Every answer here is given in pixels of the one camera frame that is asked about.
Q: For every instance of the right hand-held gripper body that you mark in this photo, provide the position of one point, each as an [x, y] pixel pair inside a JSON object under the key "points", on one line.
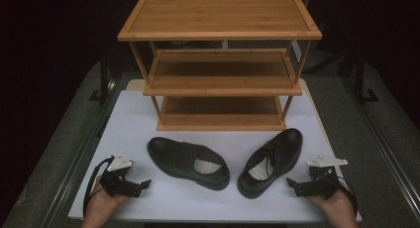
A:
{"points": [[323, 185]]}

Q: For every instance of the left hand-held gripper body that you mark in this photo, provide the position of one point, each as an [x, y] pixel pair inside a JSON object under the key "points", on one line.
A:
{"points": [[117, 183]]}

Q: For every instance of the black leather shoe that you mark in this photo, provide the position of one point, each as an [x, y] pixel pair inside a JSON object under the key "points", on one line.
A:
{"points": [[178, 157], [280, 148]]}

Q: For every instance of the wooden three-tier shoe rack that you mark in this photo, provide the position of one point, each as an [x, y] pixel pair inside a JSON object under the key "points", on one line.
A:
{"points": [[219, 18]]}

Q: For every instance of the person's left hand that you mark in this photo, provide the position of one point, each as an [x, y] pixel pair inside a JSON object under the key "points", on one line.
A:
{"points": [[104, 201]]}

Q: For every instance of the person's right hand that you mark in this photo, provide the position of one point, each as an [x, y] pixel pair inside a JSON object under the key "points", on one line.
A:
{"points": [[335, 205]]}

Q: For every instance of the black metal stand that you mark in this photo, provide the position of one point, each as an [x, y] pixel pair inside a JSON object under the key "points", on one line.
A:
{"points": [[361, 79], [104, 79]]}

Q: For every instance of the metal floor rail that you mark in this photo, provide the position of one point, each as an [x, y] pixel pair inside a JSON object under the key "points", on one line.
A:
{"points": [[77, 165], [379, 145]]}

